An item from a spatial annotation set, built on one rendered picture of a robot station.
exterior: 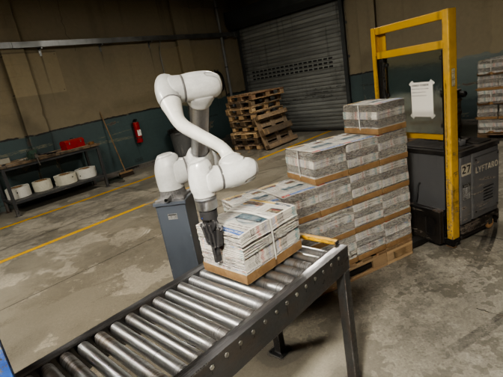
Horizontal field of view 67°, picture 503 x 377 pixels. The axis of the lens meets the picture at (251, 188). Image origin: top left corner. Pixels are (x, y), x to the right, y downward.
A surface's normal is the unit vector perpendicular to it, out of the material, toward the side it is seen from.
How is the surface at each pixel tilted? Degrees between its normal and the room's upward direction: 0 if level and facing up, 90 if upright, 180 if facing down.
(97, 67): 90
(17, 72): 90
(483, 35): 90
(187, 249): 90
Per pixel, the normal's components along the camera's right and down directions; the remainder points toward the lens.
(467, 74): -0.66, 0.31
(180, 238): -0.11, 0.30
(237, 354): 0.73, 0.07
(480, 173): 0.44, 0.18
